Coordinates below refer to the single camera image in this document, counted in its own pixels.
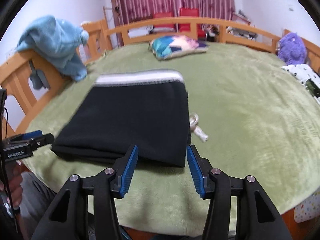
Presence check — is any black pants white stripe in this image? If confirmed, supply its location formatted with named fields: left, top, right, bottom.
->
left=52, top=69, right=190, bottom=167

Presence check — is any person's left hand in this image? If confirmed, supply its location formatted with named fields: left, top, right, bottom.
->
left=9, top=161, right=23, bottom=208

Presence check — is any star patterned waste bin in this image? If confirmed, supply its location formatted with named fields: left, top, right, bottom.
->
left=294, top=189, right=320, bottom=223

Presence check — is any light blue fleece garment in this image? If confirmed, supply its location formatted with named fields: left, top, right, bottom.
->
left=16, top=15, right=89, bottom=82

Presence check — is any green bed blanket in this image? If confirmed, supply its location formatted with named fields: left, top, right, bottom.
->
left=28, top=43, right=319, bottom=236

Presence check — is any black smartphone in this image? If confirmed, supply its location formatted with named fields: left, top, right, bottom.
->
left=305, top=79, right=320, bottom=99

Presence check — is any colourful geometric pillow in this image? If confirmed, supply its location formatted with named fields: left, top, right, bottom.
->
left=148, top=35, right=209, bottom=61

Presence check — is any white dotted pillow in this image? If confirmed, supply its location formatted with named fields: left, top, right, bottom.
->
left=280, top=63, right=320, bottom=106

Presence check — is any purple plush toy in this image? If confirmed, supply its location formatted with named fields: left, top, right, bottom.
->
left=277, top=32, right=307, bottom=65

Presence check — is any left red chair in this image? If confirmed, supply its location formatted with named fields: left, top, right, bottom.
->
left=151, top=11, right=176, bottom=34

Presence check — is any red chair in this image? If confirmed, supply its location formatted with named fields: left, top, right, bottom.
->
left=177, top=7, right=207, bottom=40
left=151, top=11, right=176, bottom=34

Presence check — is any right red chair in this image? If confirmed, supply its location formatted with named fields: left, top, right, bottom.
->
left=177, top=7, right=207, bottom=40

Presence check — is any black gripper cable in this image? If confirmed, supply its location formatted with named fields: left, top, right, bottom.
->
left=1, top=106, right=23, bottom=235

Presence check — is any wooden bed frame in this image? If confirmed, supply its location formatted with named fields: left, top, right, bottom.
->
left=0, top=16, right=320, bottom=140

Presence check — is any white drawstring cord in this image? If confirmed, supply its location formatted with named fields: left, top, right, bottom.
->
left=188, top=112, right=209, bottom=144

